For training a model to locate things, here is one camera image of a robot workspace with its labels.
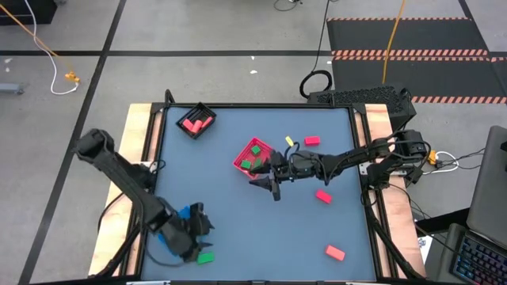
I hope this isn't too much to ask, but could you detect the grey laptop with RGB keyboard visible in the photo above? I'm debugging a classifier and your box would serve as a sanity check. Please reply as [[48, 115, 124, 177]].
[[435, 125, 507, 285]]

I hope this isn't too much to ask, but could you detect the black floor cable loop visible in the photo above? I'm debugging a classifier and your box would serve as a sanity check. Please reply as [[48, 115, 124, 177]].
[[273, 0, 304, 12]]

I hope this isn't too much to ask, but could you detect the black plastic basket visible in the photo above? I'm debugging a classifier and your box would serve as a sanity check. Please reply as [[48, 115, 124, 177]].
[[176, 101, 218, 140]]

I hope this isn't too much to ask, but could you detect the red plastic basket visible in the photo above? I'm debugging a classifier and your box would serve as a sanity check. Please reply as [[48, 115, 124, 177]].
[[232, 136, 275, 180]]

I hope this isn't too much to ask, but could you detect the orange floor cable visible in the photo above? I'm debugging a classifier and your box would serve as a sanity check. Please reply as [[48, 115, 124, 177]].
[[0, 2, 72, 76]]

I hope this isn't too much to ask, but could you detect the green rectangular block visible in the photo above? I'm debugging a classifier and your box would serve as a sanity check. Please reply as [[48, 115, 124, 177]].
[[196, 251, 216, 266]]

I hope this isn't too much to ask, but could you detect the black orange-striped floor mat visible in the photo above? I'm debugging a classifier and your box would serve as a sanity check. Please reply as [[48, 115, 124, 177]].
[[330, 55, 507, 105], [326, 17, 490, 57]]

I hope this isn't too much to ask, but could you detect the black hanging cable with coil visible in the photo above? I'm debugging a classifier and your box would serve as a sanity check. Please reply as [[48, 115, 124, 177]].
[[299, 0, 334, 100]]

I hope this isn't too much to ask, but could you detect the yellow hanging cable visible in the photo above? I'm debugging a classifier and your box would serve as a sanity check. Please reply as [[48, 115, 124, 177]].
[[381, 0, 408, 85]]

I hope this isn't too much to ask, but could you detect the white arm base cable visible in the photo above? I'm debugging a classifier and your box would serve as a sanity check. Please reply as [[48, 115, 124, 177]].
[[429, 150, 461, 175]]

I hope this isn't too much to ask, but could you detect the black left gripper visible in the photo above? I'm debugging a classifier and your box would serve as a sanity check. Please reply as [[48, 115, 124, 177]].
[[162, 203, 215, 263]]

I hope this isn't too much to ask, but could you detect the grey power strip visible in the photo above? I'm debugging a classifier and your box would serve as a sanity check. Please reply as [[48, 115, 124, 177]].
[[0, 82, 24, 96]]

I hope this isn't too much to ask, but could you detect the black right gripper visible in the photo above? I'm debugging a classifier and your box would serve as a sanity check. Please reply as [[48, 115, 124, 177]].
[[248, 150, 304, 202]]

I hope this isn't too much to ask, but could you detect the blue plastic basket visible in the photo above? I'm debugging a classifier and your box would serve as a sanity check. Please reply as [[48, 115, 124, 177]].
[[157, 205, 192, 257]]

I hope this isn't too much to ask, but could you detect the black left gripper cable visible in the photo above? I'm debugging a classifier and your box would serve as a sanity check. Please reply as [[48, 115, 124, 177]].
[[144, 237, 187, 268]]

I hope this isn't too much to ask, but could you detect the white printed label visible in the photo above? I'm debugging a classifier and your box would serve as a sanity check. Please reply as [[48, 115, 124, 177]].
[[415, 235, 436, 265]]

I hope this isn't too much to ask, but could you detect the white floor cable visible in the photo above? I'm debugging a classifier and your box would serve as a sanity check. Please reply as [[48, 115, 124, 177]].
[[22, 0, 80, 97]]

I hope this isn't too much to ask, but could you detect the black floor box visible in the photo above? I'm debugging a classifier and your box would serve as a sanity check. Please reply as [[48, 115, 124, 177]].
[[0, 0, 58, 26]]

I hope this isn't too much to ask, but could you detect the black metal table frame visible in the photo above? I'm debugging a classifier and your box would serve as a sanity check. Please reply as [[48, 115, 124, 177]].
[[87, 89, 428, 284]]

